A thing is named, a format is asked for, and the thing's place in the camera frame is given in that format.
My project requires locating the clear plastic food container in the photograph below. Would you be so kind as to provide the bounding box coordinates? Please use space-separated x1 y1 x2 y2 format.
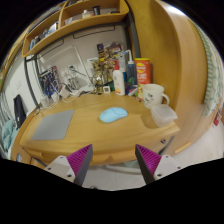
150 104 179 128

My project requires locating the red yellow chips can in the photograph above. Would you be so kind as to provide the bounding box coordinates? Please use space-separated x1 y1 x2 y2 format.
134 57 153 101

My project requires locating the white red-pump lotion bottle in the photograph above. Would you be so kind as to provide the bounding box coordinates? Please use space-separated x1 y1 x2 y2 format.
112 64 126 97

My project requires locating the colourful wall poster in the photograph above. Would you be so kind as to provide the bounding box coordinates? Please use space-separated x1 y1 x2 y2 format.
96 41 124 63

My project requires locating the wooden shelf unit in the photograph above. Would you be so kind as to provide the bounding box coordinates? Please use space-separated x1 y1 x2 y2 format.
21 0 130 58

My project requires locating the teal cloth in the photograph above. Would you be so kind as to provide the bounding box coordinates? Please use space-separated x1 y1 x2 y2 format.
0 118 19 159

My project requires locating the green checked towel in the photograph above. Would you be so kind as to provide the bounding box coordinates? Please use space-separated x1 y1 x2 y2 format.
194 26 224 118

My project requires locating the blue robot model box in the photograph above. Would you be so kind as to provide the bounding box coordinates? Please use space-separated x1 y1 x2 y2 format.
38 65 61 98

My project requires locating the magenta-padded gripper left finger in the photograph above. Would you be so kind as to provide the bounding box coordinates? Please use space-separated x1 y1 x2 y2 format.
44 143 94 187

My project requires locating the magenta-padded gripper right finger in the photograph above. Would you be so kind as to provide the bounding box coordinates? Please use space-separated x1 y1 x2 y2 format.
134 143 183 185

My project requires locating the black hanging bag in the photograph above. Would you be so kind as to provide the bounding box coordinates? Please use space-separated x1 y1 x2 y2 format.
13 94 28 129

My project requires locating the white desk lamp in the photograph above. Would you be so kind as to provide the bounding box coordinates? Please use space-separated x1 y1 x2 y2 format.
37 44 92 94

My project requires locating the light blue computer mouse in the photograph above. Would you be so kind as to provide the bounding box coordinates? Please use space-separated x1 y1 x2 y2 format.
99 106 129 124

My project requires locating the blue spray bottle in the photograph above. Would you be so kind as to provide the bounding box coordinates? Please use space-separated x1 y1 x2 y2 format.
124 49 138 86

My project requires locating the white printed mug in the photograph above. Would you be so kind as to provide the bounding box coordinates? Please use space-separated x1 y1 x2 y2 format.
142 83 171 110

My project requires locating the golden tree figure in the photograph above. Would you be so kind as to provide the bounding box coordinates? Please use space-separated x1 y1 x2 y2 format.
90 58 113 94

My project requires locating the grey mouse pad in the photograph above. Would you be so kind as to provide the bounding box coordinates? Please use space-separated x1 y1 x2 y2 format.
31 109 76 141

